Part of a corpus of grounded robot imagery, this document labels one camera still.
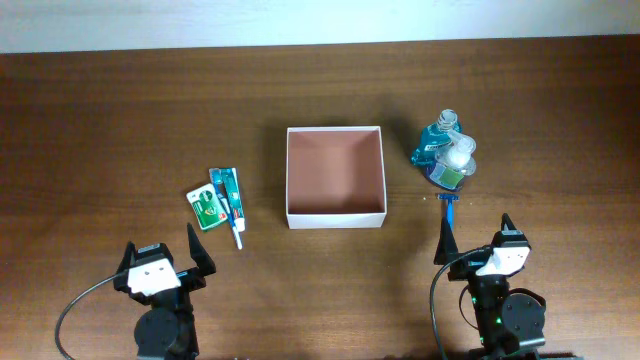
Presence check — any black cable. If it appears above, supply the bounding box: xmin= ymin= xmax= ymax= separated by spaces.
xmin=54 ymin=272 xmax=129 ymax=360
xmin=429 ymin=248 xmax=494 ymax=360

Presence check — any right black cable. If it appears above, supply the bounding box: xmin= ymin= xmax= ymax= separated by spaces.
xmin=429 ymin=248 xmax=494 ymax=360

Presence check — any blue disposable razor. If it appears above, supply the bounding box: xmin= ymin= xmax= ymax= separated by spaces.
xmin=436 ymin=193 xmax=459 ymax=229

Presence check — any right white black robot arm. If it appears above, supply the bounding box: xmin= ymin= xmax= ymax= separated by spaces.
xmin=429 ymin=214 xmax=546 ymax=359

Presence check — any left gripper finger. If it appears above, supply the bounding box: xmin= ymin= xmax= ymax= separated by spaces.
xmin=187 ymin=223 xmax=216 ymax=276
xmin=121 ymin=242 xmax=136 ymax=273

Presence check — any left black cable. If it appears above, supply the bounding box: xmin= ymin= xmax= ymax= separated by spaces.
xmin=54 ymin=272 xmax=129 ymax=360

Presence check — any blue white toothbrush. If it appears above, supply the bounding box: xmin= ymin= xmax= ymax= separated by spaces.
xmin=209 ymin=168 xmax=243 ymax=250

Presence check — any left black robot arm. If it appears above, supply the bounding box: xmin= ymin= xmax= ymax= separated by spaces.
xmin=113 ymin=224 xmax=216 ymax=360

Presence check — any white open cardboard box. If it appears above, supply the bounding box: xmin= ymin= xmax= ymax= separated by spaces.
xmin=285 ymin=126 xmax=387 ymax=229

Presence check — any clear pump sanitizer bottle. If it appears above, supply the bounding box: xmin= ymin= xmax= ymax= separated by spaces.
xmin=425 ymin=130 xmax=476 ymax=192

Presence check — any green Dettol soap box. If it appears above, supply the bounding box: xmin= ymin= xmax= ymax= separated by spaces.
xmin=186 ymin=184 xmax=228 ymax=231

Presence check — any blue mouthwash bottle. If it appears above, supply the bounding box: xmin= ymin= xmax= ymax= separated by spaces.
xmin=410 ymin=109 xmax=461 ymax=167

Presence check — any teal toothpaste tube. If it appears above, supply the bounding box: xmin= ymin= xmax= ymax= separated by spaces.
xmin=221 ymin=168 xmax=246 ymax=232

